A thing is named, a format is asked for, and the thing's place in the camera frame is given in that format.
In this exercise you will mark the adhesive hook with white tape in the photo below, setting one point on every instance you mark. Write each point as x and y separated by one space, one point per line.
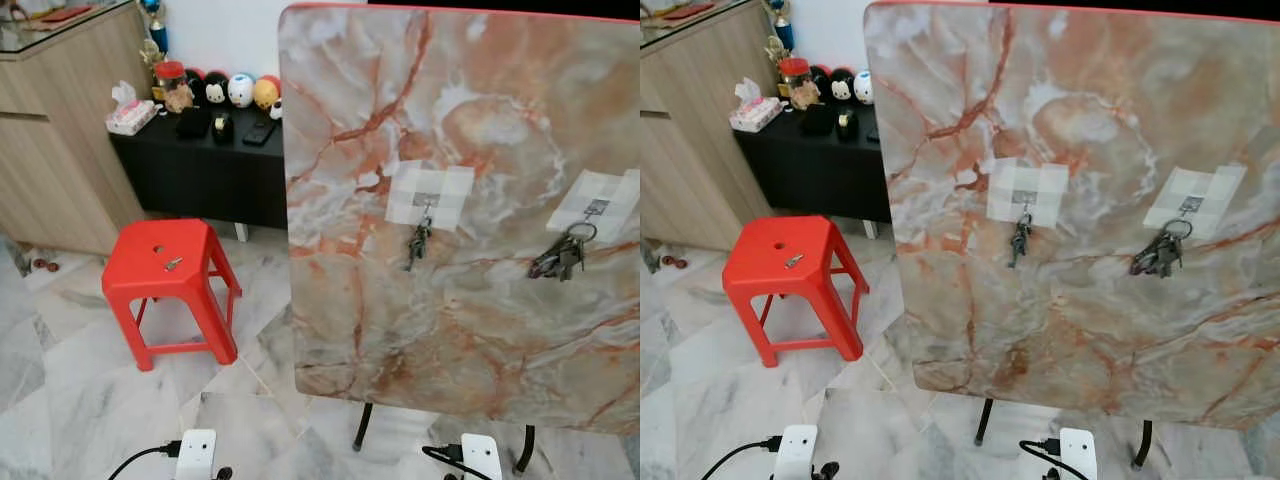
1215 190
405 195
1005 190
610 195

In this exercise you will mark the red plastic stool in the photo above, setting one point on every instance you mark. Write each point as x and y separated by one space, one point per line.
170 290
790 290

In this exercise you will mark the small brown dumbbell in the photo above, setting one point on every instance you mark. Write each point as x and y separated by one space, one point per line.
46 265
674 262

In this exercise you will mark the marble pattern folding table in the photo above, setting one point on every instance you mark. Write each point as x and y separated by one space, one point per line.
460 330
1080 330

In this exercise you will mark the black low console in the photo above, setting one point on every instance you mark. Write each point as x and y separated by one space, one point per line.
200 180
820 175

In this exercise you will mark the slim dark key bunch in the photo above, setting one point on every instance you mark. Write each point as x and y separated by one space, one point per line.
419 243
1020 240

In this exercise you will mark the black phone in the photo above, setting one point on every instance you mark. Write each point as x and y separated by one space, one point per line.
874 131
260 132

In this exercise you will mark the black tape dispenser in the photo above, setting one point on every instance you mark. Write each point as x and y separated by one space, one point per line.
848 123
222 127

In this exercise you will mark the light wood cabinet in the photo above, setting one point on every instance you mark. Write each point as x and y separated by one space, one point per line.
690 150
60 150

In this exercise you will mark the black pouch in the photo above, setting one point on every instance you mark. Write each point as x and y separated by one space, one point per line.
191 123
816 120

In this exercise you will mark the pink white tissue pack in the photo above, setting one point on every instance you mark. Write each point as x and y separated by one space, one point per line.
755 112
130 115

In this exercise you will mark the small white panda figure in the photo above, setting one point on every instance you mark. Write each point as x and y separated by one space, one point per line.
275 109

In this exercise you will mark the yellow bear plush toy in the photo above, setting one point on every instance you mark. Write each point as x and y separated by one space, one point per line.
266 93

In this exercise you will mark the black mouse plush toy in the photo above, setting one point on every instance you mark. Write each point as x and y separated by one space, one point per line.
216 90
842 87

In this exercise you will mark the white duck plush toy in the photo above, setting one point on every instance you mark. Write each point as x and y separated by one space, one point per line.
241 90
863 88

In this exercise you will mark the clear jar with red lid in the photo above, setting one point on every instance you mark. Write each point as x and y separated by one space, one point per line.
798 85
175 90

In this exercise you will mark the gold figure trophy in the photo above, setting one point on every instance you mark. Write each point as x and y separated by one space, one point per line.
775 52
152 58

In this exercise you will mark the blue stem trophy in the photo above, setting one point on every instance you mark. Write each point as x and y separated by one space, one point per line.
158 35
783 33

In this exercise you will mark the red envelope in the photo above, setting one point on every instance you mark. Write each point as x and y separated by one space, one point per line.
705 10
70 13

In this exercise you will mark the black television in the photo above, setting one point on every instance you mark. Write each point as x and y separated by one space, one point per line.
1130 5
500 6

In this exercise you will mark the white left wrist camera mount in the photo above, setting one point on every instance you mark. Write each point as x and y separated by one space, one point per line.
797 452
196 455

